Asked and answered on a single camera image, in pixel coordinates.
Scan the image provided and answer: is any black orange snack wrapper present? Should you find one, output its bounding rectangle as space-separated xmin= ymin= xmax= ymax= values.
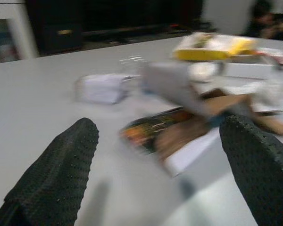
xmin=119 ymin=107 xmax=210 ymax=163

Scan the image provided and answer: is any black television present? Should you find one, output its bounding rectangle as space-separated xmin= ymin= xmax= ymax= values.
xmin=83 ymin=0 xmax=203 ymax=32

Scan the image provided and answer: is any crumpled white tissue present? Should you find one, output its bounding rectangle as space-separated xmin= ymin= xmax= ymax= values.
xmin=190 ymin=62 xmax=221 ymax=83

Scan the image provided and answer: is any white paper strip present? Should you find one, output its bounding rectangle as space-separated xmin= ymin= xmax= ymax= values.
xmin=164 ymin=129 xmax=227 ymax=178

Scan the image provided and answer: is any black TV cabinet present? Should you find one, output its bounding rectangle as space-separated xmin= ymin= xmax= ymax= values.
xmin=25 ymin=0 xmax=212 ymax=54

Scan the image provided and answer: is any white glass-door cabinet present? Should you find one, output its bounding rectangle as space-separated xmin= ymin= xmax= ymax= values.
xmin=0 ymin=0 xmax=40 ymax=65

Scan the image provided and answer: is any white foam box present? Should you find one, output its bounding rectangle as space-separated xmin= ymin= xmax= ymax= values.
xmin=223 ymin=47 xmax=283 ymax=81

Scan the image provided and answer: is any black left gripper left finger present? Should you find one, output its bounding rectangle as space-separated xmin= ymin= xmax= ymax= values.
xmin=0 ymin=117 xmax=100 ymax=226

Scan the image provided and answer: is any torn brown cardboard box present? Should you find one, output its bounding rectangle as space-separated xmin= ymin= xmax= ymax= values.
xmin=141 ymin=62 xmax=283 ymax=137

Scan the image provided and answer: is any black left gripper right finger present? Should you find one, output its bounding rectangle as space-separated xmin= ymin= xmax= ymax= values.
xmin=219 ymin=114 xmax=283 ymax=226

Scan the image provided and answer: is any person in dark clothes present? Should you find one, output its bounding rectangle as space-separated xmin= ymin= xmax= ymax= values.
xmin=244 ymin=0 xmax=283 ymax=41

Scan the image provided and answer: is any yellow food box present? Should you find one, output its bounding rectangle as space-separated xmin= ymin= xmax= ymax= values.
xmin=172 ymin=32 xmax=259 ymax=62

